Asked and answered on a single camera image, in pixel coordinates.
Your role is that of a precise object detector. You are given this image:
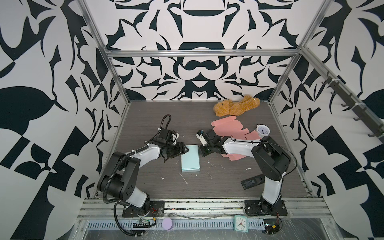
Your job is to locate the wall hook rail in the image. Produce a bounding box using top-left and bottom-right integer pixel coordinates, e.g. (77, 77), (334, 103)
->
(322, 71), (384, 144)

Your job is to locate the left circuit board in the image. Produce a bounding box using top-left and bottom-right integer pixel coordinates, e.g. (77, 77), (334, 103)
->
(132, 219), (157, 229)

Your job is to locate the circuit board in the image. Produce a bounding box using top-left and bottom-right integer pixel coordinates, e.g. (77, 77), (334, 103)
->
(132, 219), (157, 229)
(263, 218), (282, 235)

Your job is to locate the white alarm clock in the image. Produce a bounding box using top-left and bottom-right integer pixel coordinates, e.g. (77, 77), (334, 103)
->
(256, 125), (271, 139)

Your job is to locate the light blue paper box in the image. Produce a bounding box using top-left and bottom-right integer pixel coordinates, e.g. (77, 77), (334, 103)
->
(181, 145), (201, 173)

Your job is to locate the purple round disc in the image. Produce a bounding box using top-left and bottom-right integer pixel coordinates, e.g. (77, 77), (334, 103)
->
(162, 217), (174, 231)

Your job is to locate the black remote control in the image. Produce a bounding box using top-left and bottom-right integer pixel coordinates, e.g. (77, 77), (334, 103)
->
(241, 174), (265, 190)

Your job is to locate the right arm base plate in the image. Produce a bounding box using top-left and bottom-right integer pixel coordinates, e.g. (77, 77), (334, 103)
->
(244, 199), (288, 217)

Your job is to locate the teal square clock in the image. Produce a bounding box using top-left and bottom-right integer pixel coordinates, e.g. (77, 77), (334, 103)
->
(233, 215), (249, 233)

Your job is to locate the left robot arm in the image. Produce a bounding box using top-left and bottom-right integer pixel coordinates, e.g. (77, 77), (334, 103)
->
(97, 114), (189, 238)

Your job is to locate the white slotted cable duct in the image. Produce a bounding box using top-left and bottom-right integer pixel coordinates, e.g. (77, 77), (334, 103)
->
(87, 219), (265, 231)

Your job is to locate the pink paper box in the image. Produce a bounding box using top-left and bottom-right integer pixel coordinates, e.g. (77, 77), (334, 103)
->
(210, 115), (262, 162)

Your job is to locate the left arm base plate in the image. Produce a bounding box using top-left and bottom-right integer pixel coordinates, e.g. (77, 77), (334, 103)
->
(122, 200), (165, 218)

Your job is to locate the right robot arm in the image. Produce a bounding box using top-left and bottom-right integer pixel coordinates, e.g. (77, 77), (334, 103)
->
(197, 130), (292, 217)

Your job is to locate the brown teddy bear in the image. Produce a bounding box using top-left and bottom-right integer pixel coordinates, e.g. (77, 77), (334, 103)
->
(213, 95), (261, 117)

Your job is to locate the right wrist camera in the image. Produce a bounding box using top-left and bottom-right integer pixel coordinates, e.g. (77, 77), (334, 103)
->
(196, 130), (208, 146)

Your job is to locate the right circuit board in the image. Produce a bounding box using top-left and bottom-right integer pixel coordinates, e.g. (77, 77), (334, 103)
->
(263, 218), (282, 235)

